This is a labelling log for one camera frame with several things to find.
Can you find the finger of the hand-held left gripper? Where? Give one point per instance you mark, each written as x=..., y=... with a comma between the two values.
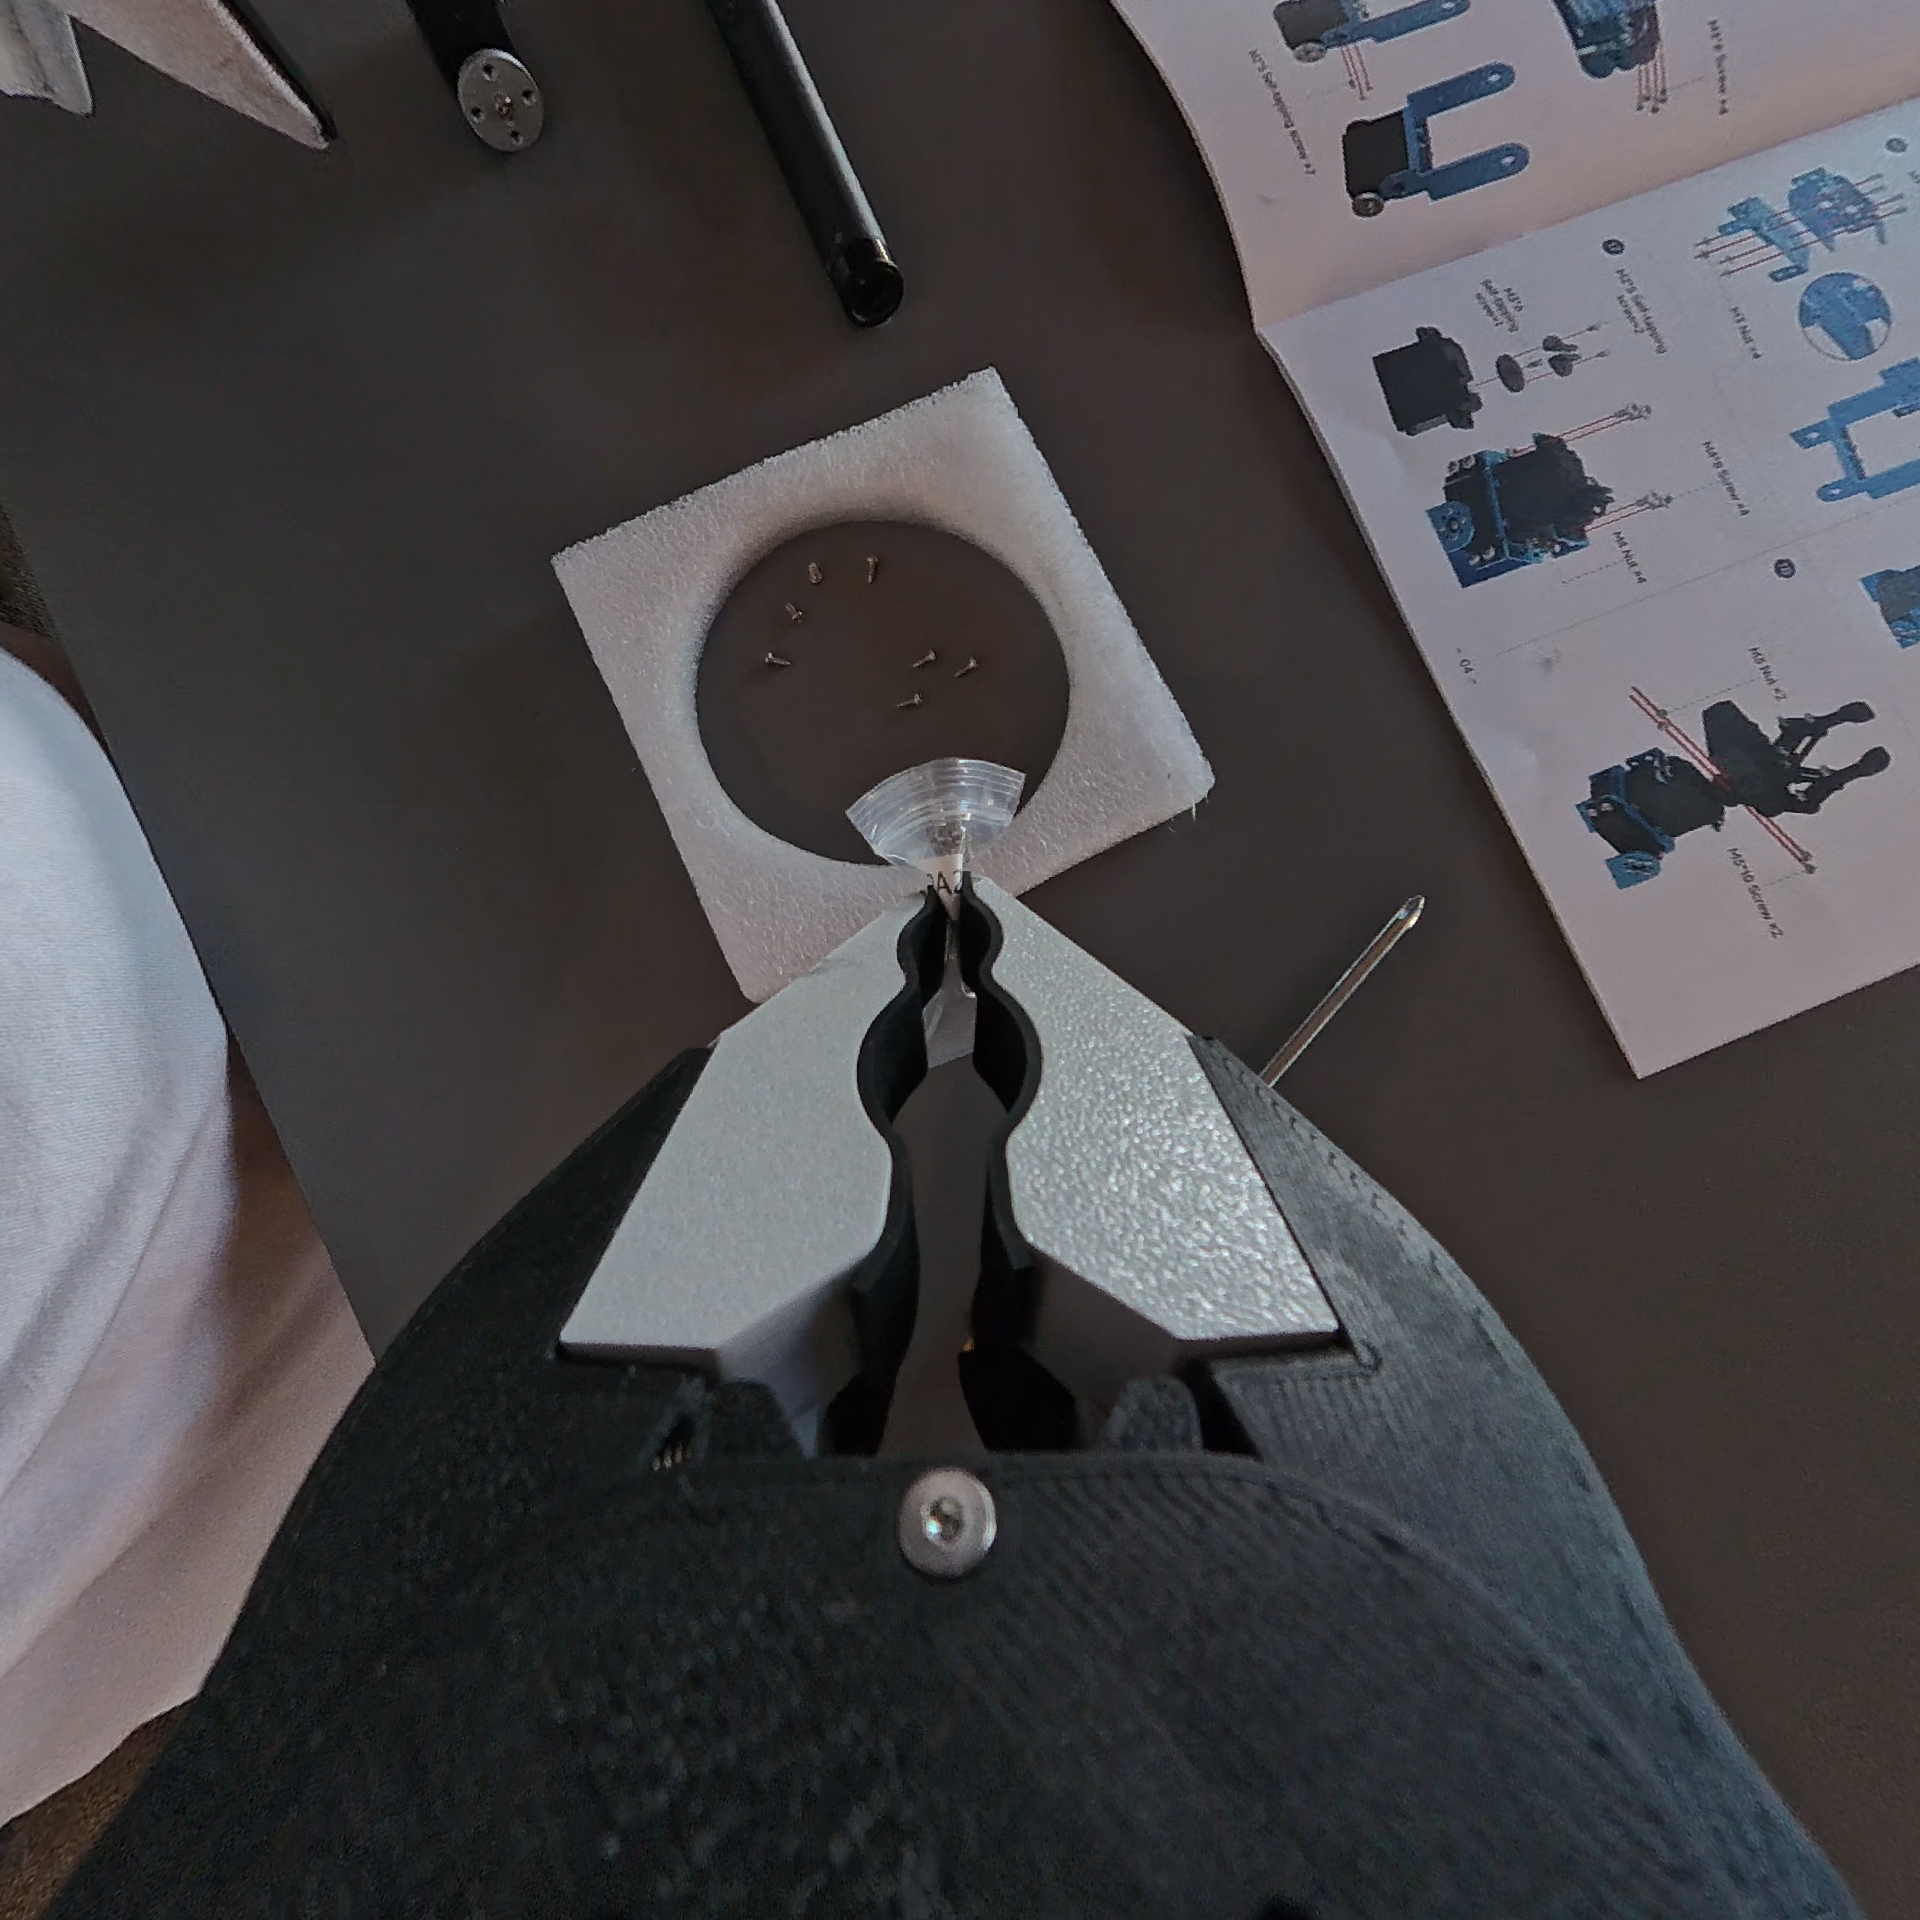
x=254, y=76
x=38, y=44

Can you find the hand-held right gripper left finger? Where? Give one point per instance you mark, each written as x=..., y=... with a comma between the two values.
x=720, y=1201

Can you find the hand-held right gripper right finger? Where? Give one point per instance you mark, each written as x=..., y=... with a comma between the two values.
x=1155, y=1201

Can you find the black servo motor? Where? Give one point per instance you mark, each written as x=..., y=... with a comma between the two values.
x=498, y=99

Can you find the clear zip bag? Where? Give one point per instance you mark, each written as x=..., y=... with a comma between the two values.
x=930, y=811

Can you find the instruction booklet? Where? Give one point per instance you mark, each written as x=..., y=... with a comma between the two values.
x=1576, y=524

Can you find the dark desk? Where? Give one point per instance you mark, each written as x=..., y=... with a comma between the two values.
x=375, y=452

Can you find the metal screwdriver bit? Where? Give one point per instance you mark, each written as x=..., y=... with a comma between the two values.
x=1342, y=985

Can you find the cluster of small screws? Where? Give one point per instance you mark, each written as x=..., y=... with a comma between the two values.
x=927, y=656

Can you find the person's white shirt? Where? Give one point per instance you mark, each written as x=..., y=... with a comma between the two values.
x=90, y=1125

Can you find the white foam pad with hole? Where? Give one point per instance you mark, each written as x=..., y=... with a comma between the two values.
x=960, y=452

